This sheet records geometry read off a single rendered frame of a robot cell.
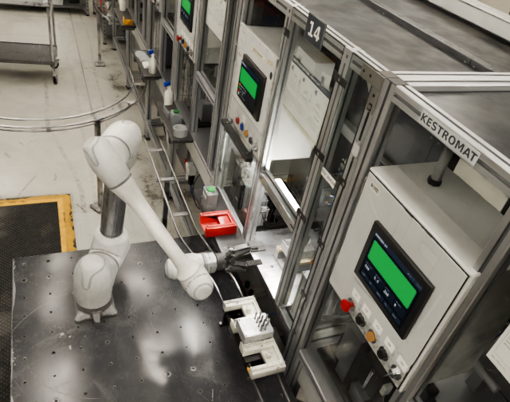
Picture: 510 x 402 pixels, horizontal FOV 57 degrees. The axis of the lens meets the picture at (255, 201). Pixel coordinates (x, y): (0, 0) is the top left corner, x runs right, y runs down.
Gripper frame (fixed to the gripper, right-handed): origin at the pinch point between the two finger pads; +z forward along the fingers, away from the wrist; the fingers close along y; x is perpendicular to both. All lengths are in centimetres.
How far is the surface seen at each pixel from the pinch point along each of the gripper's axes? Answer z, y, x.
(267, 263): 7.9, -9.8, 3.2
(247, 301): -7.9, -12.8, -13.8
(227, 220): -3.2, -5.5, 31.9
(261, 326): -10.1, -5.2, -33.3
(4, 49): -123, -73, 426
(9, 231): -116, -99, 151
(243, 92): -1, 58, 43
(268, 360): -9.4, -14.3, -42.8
